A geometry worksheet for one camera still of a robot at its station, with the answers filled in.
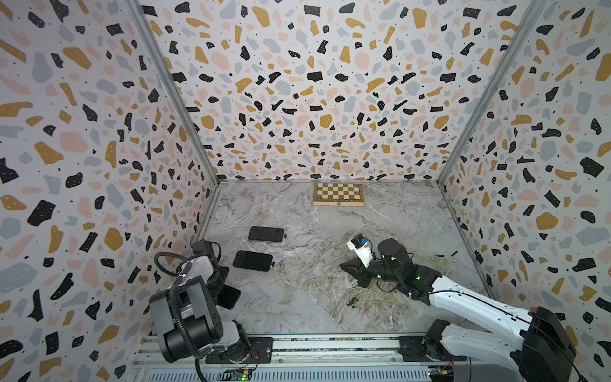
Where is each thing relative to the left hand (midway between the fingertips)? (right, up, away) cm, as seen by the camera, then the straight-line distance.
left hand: (221, 284), depth 87 cm
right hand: (+44, +9, -11) cm, 47 cm away
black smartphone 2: (+4, -3, -3) cm, 6 cm away
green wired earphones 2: (+49, -4, -2) cm, 49 cm away
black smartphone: (+16, +18, +3) cm, 25 cm away
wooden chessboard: (+45, +34, +26) cm, 62 cm away
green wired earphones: (+83, +7, +7) cm, 84 cm away
